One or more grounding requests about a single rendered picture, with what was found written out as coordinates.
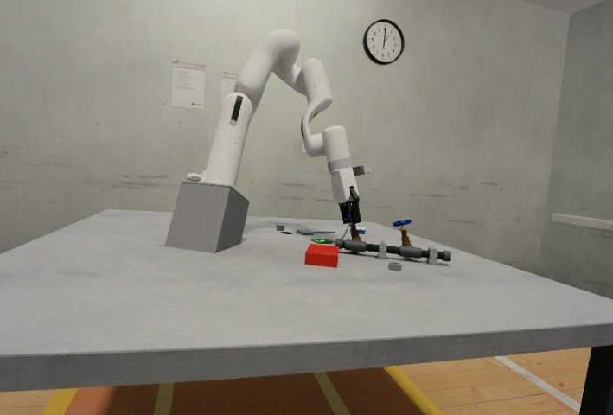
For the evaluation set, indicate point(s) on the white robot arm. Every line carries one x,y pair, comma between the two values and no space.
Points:
276,52

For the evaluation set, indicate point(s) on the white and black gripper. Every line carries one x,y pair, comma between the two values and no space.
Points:
345,189

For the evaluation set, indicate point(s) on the green tag with silver chain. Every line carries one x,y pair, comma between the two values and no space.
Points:
322,241

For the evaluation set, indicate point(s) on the red block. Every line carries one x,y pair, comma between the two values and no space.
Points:
322,255

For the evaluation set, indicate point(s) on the grey pipe assembly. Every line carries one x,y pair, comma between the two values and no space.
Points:
405,250

